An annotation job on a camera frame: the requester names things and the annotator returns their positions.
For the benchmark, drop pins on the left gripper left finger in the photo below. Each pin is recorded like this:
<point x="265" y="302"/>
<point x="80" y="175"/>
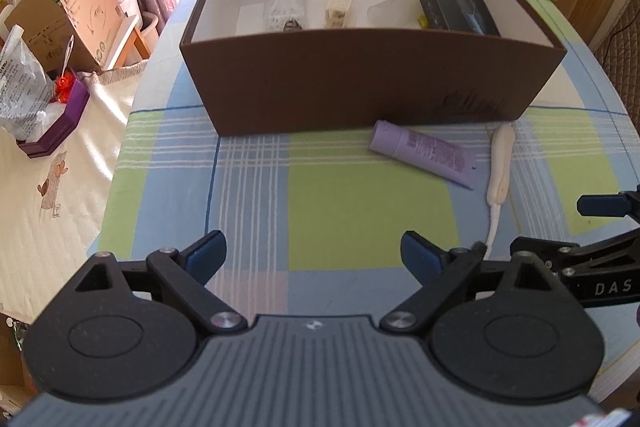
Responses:
<point x="182" y="277"/>

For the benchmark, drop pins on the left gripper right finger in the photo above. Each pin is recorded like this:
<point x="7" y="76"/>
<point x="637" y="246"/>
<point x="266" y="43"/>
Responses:
<point x="446" y="279"/>

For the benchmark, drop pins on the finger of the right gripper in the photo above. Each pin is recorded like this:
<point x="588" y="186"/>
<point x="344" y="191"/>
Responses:
<point x="547" y="251"/>
<point x="623" y="204"/>

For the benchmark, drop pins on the white electric razor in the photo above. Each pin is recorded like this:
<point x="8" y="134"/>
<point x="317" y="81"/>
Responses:
<point x="502" y="144"/>

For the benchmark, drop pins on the purple cream tube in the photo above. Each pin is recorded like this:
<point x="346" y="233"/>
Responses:
<point x="416" y="149"/>

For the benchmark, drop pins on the black shaver box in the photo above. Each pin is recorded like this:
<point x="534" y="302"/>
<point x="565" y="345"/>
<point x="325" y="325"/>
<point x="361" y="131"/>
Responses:
<point x="460" y="15"/>

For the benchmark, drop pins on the black hair claw clip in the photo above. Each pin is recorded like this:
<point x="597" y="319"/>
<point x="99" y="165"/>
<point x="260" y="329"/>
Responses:
<point x="292" y="25"/>

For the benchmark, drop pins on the clear bag of floss picks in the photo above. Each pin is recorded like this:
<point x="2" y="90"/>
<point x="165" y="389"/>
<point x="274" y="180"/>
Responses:
<point x="278" y="12"/>

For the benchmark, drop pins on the beige hair comb clip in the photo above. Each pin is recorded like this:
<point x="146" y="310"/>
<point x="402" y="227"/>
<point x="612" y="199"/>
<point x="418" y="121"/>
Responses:
<point x="337" y="13"/>

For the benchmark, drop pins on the yellow snack packet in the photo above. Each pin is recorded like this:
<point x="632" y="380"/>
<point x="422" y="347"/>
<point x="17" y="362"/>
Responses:
<point x="419" y="15"/>

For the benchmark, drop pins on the checkered tablecloth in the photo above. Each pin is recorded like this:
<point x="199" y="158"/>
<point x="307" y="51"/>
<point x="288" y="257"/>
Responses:
<point x="313" y="221"/>

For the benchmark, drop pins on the quilted brown chair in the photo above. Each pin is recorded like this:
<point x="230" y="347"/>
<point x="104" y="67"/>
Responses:
<point x="619" y="55"/>

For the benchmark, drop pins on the brown cardboard storage box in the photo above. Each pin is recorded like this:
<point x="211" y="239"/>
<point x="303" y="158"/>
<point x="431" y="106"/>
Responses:
<point x="253" y="81"/>

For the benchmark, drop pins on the purple tray box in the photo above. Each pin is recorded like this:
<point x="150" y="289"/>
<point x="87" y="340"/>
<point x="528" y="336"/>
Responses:
<point x="55" y="135"/>

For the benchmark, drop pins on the crumpled clear plastic bag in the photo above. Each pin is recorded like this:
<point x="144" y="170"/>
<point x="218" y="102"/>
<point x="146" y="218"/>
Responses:
<point x="26" y="89"/>

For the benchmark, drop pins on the brown cardboard boxes stack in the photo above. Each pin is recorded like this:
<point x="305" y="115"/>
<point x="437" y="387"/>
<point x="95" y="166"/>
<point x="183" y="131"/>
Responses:
<point x="97" y="28"/>

